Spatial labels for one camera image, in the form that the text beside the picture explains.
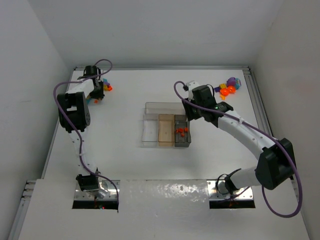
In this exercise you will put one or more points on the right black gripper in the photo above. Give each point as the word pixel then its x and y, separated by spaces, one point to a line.
pixel 189 110

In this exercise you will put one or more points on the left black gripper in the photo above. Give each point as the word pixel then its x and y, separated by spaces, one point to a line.
pixel 98 91

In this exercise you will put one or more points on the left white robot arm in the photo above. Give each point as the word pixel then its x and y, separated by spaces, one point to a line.
pixel 74 117

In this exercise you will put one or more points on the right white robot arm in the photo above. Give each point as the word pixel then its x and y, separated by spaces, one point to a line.
pixel 272 168

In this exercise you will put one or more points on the lower orange funnel lego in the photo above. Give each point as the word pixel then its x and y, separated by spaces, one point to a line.
pixel 224 91

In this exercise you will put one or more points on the orange funnel lego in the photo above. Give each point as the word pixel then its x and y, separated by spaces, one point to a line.
pixel 224 91
pixel 231 89

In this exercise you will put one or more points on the yellow lego brick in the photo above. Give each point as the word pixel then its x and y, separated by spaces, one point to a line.
pixel 223 86

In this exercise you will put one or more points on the upper orange funnel lego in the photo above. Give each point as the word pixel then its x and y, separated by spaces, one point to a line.
pixel 231 89

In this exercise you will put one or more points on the teal grey lego cylinder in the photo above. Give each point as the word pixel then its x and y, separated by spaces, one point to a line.
pixel 237 84

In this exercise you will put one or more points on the grey small container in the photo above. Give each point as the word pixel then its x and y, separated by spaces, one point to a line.
pixel 181 121

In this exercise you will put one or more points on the amber small container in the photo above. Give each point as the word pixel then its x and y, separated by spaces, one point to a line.
pixel 166 136

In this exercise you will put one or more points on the clear long container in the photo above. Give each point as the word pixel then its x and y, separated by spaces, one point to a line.
pixel 173 108

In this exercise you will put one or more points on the clear small container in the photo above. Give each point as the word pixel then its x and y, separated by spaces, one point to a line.
pixel 150 131

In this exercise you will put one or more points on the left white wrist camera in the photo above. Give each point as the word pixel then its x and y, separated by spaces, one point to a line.
pixel 99 84

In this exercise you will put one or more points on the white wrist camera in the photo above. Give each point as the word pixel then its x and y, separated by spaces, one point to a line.
pixel 99 84
pixel 189 87

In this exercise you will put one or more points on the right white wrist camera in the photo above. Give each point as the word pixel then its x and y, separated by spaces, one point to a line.
pixel 189 87

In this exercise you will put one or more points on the right aluminium rail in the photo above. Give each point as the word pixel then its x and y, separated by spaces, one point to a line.
pixel 257 102

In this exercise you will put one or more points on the aluminium rail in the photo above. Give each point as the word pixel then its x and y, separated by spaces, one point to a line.
pixel 21 212
pixel 257 102

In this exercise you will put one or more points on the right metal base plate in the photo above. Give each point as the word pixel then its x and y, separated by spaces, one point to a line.
pixel 217 192

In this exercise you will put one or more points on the metal base plate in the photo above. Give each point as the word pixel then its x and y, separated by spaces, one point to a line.
pixel 106 192
pixel 217 192

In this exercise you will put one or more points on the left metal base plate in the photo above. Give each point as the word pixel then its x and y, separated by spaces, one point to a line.
pixel 106 192

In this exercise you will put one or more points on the left aluminium rail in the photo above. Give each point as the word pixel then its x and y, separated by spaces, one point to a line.
pixel 21 212

